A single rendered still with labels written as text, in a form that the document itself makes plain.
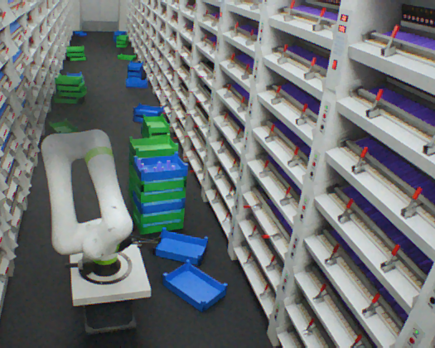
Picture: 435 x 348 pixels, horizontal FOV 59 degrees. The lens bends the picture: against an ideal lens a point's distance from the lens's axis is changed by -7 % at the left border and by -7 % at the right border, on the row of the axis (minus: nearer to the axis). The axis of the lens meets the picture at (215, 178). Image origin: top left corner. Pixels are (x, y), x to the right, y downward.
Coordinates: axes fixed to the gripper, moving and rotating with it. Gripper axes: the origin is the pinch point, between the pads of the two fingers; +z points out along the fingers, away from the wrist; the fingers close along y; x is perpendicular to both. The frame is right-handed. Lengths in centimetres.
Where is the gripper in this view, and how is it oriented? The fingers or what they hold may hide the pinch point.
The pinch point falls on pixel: (147, 234)
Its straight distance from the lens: 185.0
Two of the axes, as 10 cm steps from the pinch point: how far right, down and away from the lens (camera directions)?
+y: -8.7, -3.3, 3.8
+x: -3.0, 9.4, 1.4
